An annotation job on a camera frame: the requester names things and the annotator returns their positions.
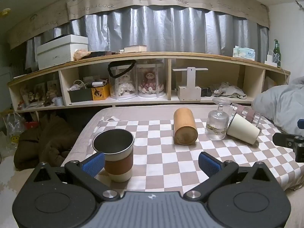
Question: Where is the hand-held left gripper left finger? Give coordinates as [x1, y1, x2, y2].
[33, 151, 121, 201]

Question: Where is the grey curtain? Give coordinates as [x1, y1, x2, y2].
[25, 6, 269, 64]

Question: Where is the brown cloth heap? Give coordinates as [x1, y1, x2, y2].
[13, 113, 82, 171]

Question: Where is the wooden stand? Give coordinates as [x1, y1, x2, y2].
[172, 67, 209, 101]

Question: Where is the brown white checkered blanket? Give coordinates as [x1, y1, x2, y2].
[60, 107, 304, 196]

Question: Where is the tissue pack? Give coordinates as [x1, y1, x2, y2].
[232, 45, 256, 61]

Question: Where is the glass cup with pink band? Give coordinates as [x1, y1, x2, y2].
[229, 102, 262, 127]

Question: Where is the crumpled orange plastic bag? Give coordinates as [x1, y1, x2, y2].
[74, 48, 92, 61]

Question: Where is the smiley plastic bag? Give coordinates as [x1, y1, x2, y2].
[3, 112, 26, 153]

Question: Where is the clear glass bottle with stopper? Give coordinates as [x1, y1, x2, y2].
[206, 97, 230, 141]

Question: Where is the white storage box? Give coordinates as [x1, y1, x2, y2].
[36, 34, 89, 70]

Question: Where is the steel cup with brown sleeve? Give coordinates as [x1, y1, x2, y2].
[92, 129, 135, 183]

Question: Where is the white charger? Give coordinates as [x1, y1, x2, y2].
[264, 50, 278, 67]

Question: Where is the cream paper cup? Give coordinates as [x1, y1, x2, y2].
[226, 113, 261, 145]

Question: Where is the long wooden shelf unit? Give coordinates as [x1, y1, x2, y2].
[7, 51, 291, 114]

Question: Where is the yellow box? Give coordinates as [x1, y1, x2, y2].
[91, 83, 111, 101]

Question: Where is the dark green box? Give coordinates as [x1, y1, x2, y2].
[68, 88, 93, 103]

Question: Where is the dark flat box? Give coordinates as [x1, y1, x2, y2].
[43, 35, 67, 45]

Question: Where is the grey crumpled cloth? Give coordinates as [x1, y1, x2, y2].
[214, 82, 248, 100]

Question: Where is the wooden cup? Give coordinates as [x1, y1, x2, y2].
[173, 108, 198, 145]

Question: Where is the green glass bottle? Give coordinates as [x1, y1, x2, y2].
[273, 39, 282, 67]

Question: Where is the grey duvet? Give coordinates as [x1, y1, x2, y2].
[251, 76, 304, 136]

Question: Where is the dark tray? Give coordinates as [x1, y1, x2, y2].
[90, 51, 112, 58]

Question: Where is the doll case with black handle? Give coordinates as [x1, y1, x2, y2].
[108, 59, 137, 100]

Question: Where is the clear case with pink doll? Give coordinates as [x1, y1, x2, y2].
[136, 60, 166, 98]

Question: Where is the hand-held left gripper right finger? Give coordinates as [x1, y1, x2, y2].
[185, 151, 274, 200]

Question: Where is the cream book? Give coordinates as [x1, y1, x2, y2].
[124, 45, 147, 53]

